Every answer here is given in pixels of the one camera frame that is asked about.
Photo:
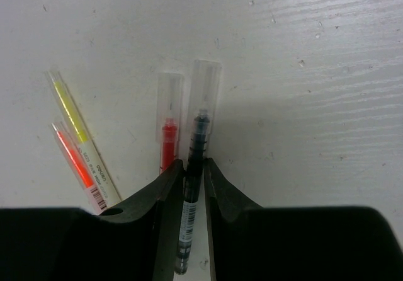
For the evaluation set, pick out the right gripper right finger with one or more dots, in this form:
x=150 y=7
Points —
x=249 y=242

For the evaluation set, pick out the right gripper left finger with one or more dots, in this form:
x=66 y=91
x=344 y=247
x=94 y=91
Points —
x=134 y=240

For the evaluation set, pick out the orange highlighter pen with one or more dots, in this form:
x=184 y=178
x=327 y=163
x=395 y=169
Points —
x=74 y=159

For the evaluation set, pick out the black gel pen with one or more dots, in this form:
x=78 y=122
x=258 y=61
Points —
x=203 y=98

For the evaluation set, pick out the red gel pen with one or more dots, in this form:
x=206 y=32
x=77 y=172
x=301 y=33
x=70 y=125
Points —
x=169 y=96

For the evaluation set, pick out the long yellow highlighter pen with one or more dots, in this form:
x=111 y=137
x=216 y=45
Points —
x=83 y=139

